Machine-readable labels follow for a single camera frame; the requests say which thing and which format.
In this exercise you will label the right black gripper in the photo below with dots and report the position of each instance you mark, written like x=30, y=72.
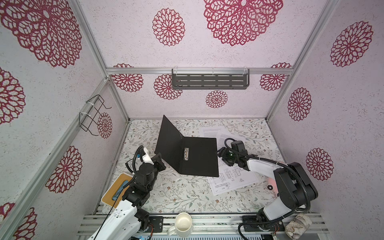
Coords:
x=223, y=155

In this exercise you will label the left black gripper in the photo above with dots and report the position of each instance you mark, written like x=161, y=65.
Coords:
x=158, y=162

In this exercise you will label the red black file folder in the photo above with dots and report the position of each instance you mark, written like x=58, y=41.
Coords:
x=193, y=156

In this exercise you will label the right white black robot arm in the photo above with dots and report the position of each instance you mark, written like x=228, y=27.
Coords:
x=294, y=189

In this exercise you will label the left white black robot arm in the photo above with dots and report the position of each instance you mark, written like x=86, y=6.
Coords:
x=128, y=217

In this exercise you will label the text printed paper sheet right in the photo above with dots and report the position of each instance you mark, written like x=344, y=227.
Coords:
x=222, y=135

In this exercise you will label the text printed paper sheet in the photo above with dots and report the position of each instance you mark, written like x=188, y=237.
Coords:
x=222, y=135
x=210, y=132

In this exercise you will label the text printed paper sheet left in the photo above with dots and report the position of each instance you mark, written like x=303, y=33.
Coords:
x=210, y=132

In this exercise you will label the technical drawing paper sheet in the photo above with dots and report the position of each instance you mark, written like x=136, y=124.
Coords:
x=231, y=178

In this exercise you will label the wooden tray with white rim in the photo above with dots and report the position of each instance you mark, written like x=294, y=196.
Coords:
x=114, y=194

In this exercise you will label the white ceramic mug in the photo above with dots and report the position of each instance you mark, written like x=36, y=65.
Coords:
x=183, y=226

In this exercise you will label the pink plush toy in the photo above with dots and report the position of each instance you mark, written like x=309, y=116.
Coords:
x=272, y=187

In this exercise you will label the marbled grey cup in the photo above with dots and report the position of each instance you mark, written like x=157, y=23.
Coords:
x=298, y=226

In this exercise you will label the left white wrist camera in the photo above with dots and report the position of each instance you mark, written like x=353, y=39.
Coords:
x=145, y=157

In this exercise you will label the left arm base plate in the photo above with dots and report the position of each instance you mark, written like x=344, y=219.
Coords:
x=153, y=224

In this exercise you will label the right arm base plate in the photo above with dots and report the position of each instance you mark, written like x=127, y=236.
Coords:
x=255, y=226

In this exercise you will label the black wire wall rack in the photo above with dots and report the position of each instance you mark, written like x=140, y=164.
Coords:
x=90, y=117

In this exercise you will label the grey metal wall shelf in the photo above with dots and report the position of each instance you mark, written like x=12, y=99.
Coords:
x=210, y=81

